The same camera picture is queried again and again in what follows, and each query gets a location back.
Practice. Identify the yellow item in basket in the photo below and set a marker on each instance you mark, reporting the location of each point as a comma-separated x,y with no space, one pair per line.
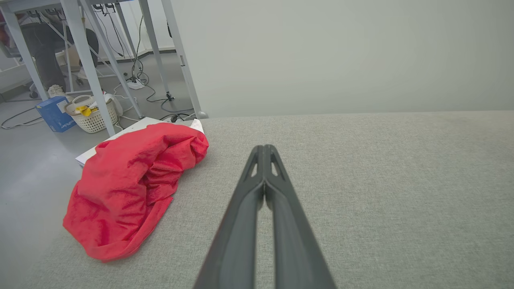
84,110

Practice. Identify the grey metal desk frame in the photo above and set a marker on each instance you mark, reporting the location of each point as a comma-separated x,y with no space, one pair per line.
88,60

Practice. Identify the red basketball jersey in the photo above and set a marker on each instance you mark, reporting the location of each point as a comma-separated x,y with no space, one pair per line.
120,192

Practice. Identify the person in dark trousers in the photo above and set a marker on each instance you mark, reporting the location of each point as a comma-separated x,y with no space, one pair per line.
44,52

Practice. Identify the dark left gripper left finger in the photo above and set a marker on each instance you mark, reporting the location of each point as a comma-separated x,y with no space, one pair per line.
237,241

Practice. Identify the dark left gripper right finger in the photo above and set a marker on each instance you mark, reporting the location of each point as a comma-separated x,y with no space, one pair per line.
293,249

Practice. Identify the grey fabric sofa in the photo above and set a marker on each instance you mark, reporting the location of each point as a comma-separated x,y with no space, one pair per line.
381,200

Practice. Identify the blue cardboard box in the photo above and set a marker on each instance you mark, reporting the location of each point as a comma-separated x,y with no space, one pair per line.
54,116

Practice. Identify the white plastic laundry basket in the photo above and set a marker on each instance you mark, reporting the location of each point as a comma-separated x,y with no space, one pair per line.
94,120

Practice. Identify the white power strip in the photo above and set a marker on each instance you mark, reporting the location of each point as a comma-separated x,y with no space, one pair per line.
136,84
186,117

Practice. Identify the white partition screen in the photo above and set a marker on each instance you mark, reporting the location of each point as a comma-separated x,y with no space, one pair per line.
321,60

